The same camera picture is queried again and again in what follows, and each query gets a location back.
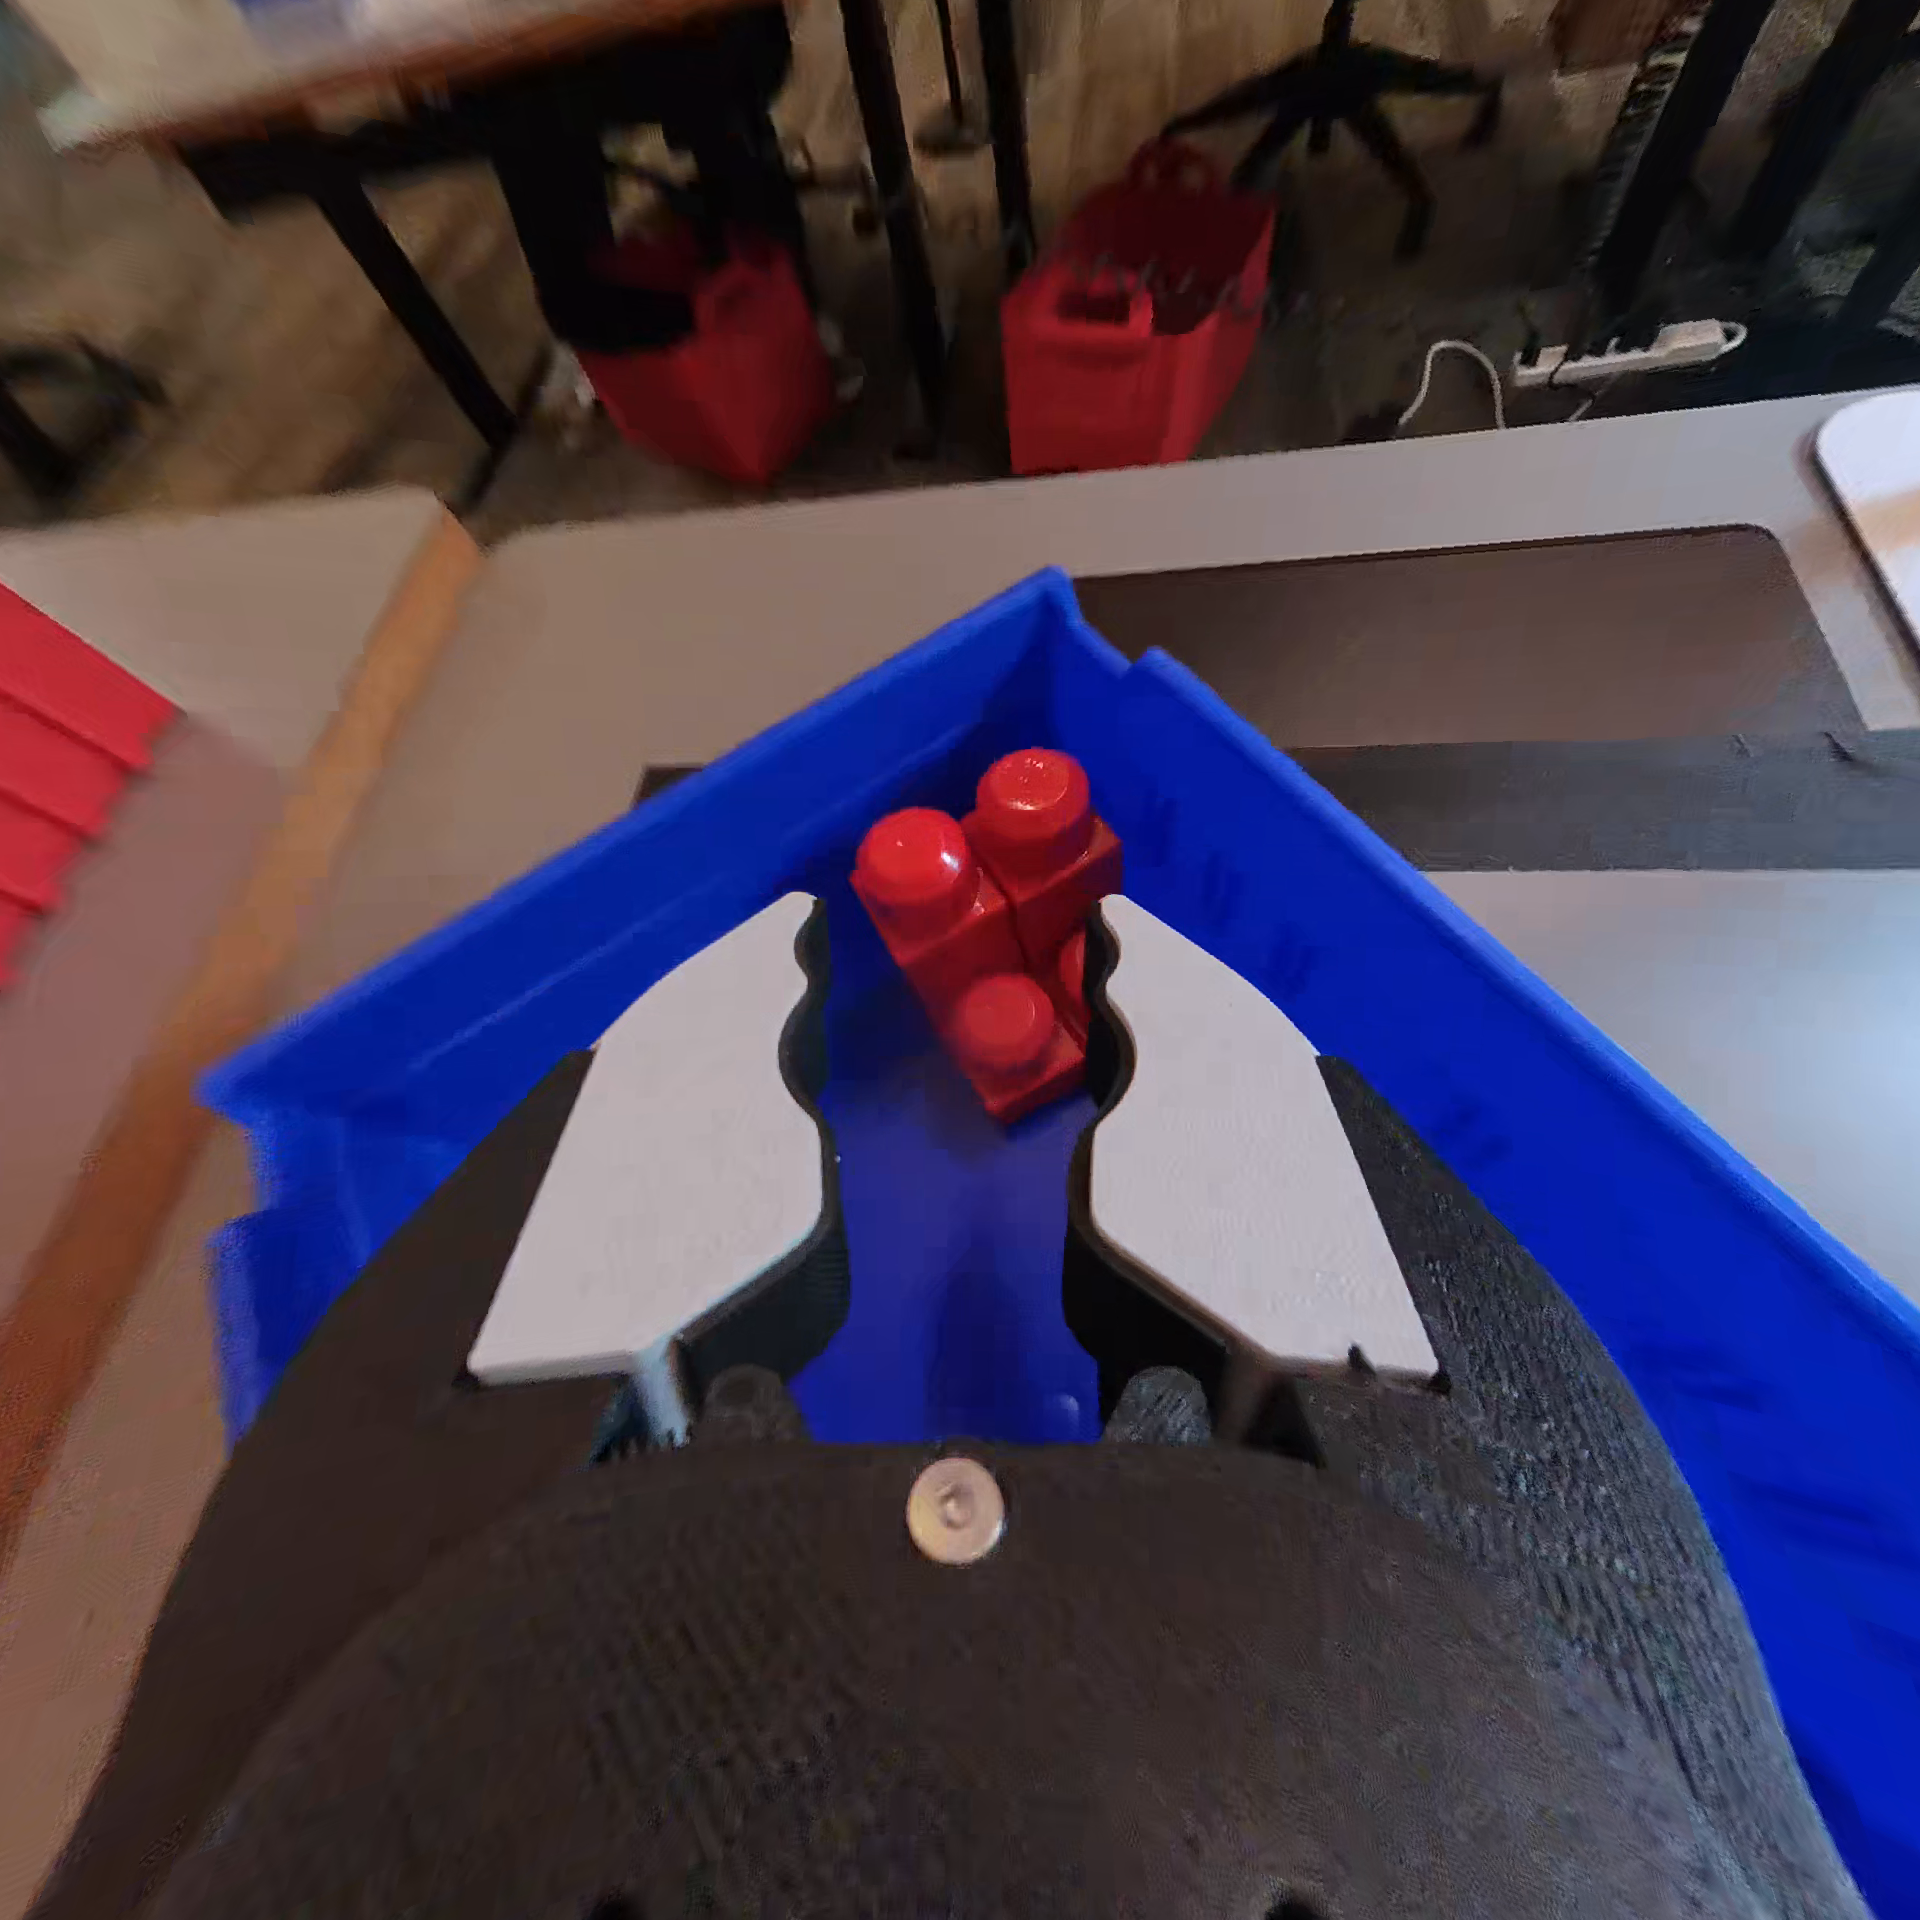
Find black office chair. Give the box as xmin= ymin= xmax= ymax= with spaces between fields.
xmin=1162 ymin=0 xmax=1501 ymax=259

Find white power strip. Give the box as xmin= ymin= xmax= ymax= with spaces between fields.
xmin=1507 ymin=319 xmax=1748 ymax=394

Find red plastic jerrycan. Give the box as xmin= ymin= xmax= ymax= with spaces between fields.
xmin=580 ymin=225 xmax=838 ymax=487
xmin=1000 ymin=138 xmax=1282 ymax=480

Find red joined mega block steps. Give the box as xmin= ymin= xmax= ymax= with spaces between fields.
xmin=849 ymin=747 xmax=1128 ymax=1126

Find blue plastic bin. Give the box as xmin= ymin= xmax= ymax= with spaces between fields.
xmin=193 ymin=566 xmax=1920 ymax=1920

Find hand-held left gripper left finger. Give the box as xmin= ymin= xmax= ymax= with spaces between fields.
xmin=464 ymin=891 xmax=859 ymax=1447

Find red plastic bin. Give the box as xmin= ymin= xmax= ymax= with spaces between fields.
xmin=0 ymin=584 xmax=185 ymax=989

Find white cable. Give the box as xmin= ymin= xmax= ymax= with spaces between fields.
xmin=1393 ymin=340 xmax=1507 ymax=439

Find long grey table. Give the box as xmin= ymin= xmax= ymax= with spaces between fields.
xmin=40 ymin=0 xmax=959 ymax=469

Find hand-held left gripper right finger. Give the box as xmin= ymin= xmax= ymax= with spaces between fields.
xmin=1061 ymin=896 xmax=1445 ymax=1446

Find white document stand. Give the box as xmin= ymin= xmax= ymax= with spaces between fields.
xmin=1815 ymin=394 xmax=1920 ymax=648

